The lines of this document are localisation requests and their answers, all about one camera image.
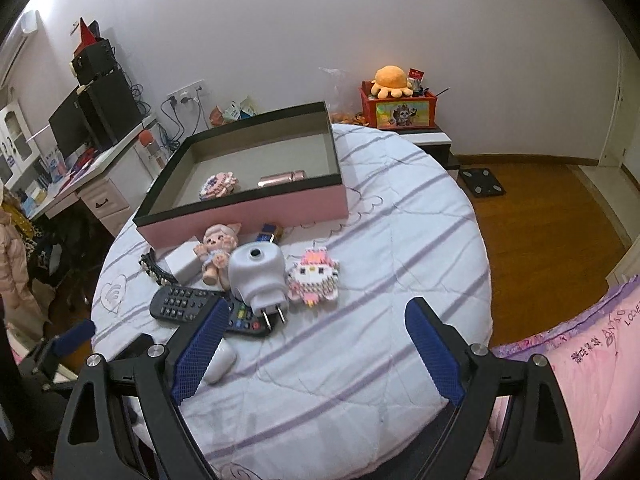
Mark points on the black bathroom scale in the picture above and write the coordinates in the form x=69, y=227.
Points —
x=482, y=182

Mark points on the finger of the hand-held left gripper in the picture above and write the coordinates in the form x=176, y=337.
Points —
x=75, y=336

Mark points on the orange octopus plush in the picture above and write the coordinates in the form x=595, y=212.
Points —
x=392, y=77

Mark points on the rose gold metal tube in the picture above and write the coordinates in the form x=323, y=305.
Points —
x=280, y=179

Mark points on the pink patterned packets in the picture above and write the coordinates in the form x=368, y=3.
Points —
x=217, y=186

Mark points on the small doll figurine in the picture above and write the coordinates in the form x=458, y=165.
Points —
x=215, y=260

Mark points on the white pink bead cat figure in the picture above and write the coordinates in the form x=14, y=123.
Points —
x=312, y=277

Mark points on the papers on desk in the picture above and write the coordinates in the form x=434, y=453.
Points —
x=65, y=172

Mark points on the white earbuds case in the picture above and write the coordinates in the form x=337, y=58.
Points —
x=220, y=365

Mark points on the black computer tower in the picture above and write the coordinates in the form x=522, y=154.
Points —
x=110, y=110

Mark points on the white door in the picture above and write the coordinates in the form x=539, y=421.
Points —
x=622, y=110

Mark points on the white desk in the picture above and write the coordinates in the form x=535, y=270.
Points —
x=105, y=200

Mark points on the red toy box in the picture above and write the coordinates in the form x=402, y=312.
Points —
x=400, y=112

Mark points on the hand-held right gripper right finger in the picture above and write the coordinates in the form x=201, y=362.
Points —
x=435, y=355

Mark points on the pink storage box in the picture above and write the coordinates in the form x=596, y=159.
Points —
x=250, y=215

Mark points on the white nightstand black top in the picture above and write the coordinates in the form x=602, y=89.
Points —
x=435, y=147

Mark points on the white air conditioner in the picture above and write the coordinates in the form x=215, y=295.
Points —
x=20, y=35

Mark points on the red paper item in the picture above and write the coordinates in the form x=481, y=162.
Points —
x=85, y=35

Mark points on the black box on tower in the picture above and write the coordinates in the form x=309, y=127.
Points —
x=92, y=62

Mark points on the beige snack bag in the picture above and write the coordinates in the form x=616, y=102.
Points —
x=231, y=111

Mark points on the black glasses case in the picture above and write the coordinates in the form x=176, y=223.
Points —
x=175, y=305

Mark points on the clear plastic bag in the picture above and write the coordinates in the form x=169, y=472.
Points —
x=340, y=90

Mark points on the pink padded jacket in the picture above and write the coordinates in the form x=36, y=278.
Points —
x=15, y=280

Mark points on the pink printed blanket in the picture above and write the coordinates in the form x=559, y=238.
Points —
x=600, y=385

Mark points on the blue white snack bag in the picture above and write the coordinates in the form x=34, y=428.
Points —
x=248, y=106

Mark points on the white wall socket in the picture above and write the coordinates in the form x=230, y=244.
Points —
x=190, y=91

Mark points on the small white box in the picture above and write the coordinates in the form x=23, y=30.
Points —
x=182, y=262

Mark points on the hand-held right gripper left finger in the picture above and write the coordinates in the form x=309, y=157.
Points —
x=200, y=345

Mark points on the orange snack bag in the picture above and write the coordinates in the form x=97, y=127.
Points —
x=216, y=116

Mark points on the black office chair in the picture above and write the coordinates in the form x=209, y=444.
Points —
x=65, y=255

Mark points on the white glass cabinet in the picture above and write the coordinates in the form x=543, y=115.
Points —
x=15, y=150

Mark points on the black monitor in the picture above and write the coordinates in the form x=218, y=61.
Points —
x=67, y=127

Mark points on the blue small packet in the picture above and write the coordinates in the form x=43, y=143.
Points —
x=267, y=234

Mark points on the clear bottle orange cap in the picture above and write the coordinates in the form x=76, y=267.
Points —
x=150, y=152

